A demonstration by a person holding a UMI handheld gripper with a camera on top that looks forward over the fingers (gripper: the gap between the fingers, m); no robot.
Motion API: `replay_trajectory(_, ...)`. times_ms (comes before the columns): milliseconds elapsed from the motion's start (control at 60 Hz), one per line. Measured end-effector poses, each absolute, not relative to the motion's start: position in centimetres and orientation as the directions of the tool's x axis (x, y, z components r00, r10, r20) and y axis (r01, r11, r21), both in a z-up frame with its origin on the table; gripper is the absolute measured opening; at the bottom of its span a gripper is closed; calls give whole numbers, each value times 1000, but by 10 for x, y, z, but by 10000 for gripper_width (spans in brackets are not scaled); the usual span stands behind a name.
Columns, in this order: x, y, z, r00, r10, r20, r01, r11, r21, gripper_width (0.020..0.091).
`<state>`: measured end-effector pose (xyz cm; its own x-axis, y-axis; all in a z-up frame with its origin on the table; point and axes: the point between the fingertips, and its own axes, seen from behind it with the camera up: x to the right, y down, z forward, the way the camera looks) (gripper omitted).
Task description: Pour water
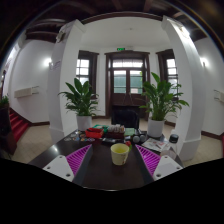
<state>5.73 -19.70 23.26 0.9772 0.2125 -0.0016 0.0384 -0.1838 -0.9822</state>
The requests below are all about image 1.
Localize pale yellow mug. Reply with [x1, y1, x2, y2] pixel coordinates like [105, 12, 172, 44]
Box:
[110, 142, 131, 167]

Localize brown snack box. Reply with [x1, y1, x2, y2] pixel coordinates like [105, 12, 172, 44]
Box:
[106, 124, 126, 140]

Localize dark wooden double door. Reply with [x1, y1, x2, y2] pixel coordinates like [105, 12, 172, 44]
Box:
[104, 50, 151, 118]

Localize red carpeted stairs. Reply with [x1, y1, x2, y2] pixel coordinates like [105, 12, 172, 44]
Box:
[8, 108, 31, 143]

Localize orange drink bottle black cap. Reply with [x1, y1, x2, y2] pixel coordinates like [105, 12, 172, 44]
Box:
[160, 133, 180, 161]

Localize black chair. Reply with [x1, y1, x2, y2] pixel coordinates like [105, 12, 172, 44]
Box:
[110, 105, 140, 130]

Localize white printed leaflet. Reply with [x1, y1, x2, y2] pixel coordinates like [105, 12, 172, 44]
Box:
[141, 137, 168, 153]

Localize small green plant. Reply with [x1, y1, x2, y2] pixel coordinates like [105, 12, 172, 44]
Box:
[0, 95, 10, 108]

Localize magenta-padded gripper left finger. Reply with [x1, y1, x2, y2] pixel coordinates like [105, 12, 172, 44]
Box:
[42, 143, 95, 188]

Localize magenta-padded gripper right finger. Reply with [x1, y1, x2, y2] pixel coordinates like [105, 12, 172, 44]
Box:
[131, 143, 184, 186]

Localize green packet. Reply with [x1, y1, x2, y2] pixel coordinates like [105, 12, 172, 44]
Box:
[124, 127, 137, 137]

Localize grey round object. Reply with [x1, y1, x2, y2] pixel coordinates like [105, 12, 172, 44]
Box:
[132, 134, 148, 144]

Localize white wall radiator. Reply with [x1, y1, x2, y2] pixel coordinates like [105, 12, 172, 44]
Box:
[213, 89, 224, 103]
[13, 85, 40, 99]

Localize green plant in white pot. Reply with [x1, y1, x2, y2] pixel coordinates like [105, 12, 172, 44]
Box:
[58, 77, 100, 132]
[139, 71, 190, 139]

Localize red box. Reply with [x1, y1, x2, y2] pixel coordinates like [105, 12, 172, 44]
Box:
[84, 127, 105, 139]

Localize dark framed window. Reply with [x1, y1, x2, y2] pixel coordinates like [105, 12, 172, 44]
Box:
[155, 48, 179, 96]
[75, 49, 100, 94]

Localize black flat device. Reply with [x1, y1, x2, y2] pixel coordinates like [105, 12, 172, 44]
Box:
[101, 137, 118, 145]

